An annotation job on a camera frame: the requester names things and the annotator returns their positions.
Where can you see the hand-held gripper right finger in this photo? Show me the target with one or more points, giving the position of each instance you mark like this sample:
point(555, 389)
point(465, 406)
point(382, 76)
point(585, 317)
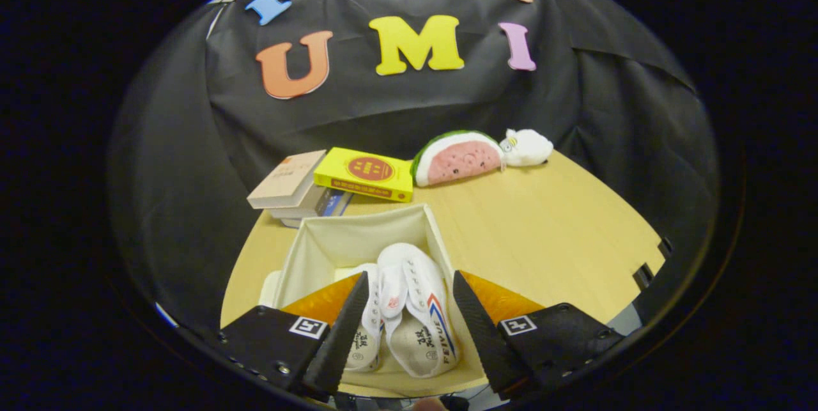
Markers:
point(486, 334)

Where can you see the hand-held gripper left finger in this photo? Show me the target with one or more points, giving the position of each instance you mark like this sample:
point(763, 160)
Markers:
point(339, 334)

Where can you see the white canvas shoe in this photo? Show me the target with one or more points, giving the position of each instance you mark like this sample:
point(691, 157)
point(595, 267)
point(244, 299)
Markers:
point(372, 328)
point(415, 296)

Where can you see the beige fabric storage box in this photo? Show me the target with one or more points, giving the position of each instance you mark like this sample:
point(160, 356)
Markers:
point(345, 238)

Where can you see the grey book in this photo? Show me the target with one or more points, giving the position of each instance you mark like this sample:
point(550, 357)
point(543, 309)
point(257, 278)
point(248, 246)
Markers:
point(300, 209)

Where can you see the blue book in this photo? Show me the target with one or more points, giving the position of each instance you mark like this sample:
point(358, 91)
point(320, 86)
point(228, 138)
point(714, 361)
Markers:
point(333, 201)

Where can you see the yellow book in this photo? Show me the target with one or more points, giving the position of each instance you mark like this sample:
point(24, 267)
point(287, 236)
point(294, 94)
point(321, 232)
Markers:
point(364, 174)

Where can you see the watermelon slice plush toy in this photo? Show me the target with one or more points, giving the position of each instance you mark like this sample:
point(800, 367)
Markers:
point(460, 162)

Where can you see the white plush toy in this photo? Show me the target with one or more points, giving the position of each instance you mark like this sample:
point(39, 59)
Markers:
point(530, 147)

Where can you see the black table edge bracket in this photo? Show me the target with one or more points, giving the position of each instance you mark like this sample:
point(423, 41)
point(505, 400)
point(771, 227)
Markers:
point(643, 277)
point(665, 247)

